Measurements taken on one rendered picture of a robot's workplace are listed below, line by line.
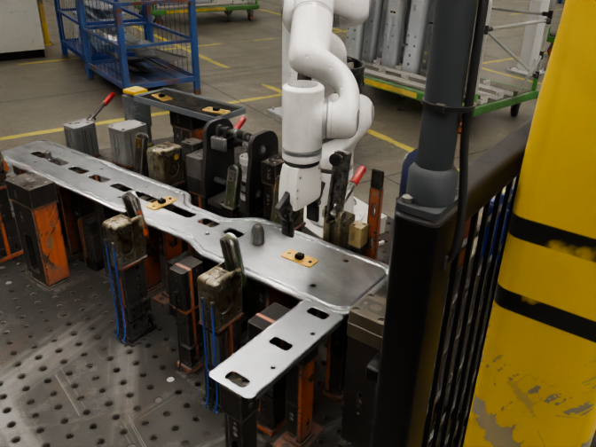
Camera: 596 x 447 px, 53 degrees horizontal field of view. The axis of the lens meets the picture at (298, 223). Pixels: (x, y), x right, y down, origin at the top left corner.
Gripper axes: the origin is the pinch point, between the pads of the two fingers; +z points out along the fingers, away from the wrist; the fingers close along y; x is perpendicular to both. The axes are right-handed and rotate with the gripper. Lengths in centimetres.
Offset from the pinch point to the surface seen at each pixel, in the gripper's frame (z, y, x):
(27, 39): 88, -313, -652
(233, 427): 19.0, 40.2, 15.5
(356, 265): 9.2, -5.5, 11.8
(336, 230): 6.7, -13.0, 1.4
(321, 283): 9.1, 5.4, 9.8
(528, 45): 82, -661, -147
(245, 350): 8.8, 32.2, 11.5
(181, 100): -7, -34, -73
